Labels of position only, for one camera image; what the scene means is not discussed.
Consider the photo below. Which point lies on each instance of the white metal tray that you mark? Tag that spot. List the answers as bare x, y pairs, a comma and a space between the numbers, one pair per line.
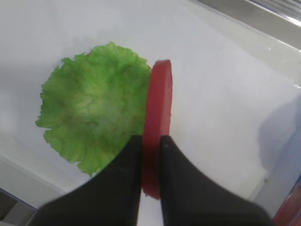
270, 47

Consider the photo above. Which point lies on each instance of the red tomato slice front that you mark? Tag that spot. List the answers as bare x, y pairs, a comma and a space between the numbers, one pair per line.
157, 124

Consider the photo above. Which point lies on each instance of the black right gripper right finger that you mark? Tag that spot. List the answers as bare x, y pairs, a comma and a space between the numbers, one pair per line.
190, 198

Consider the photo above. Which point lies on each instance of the red tomato slice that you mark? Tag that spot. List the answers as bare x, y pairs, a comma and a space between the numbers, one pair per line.
157, 124
289, 213

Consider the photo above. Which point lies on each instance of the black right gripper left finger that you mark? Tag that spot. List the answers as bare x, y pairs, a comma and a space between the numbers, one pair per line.
111, 198

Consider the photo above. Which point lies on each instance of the white paper sheet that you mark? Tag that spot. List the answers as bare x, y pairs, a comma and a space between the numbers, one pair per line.
211, 94

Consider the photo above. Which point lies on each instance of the round green lettuce leaf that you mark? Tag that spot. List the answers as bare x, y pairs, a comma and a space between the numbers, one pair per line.
93, 103

